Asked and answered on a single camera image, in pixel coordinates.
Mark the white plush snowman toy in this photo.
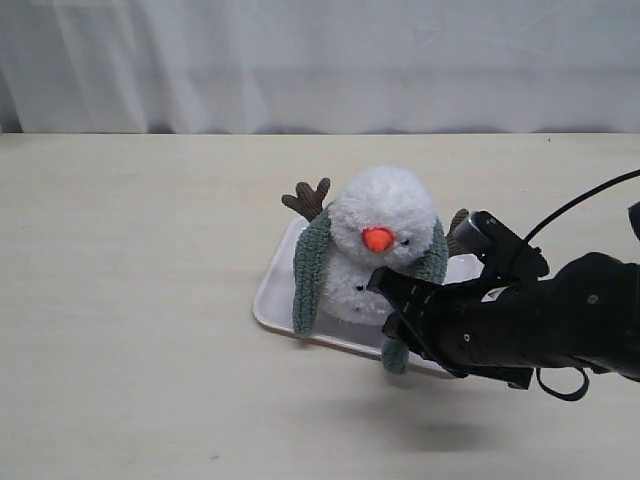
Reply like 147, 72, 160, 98
281, 166, 469, 337

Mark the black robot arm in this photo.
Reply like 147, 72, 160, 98
366, 211, 639, 389

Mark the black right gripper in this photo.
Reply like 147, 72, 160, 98
366, 267, 534, 390

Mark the green fuzzy scarf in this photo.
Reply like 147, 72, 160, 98
291, 203, 450, 376

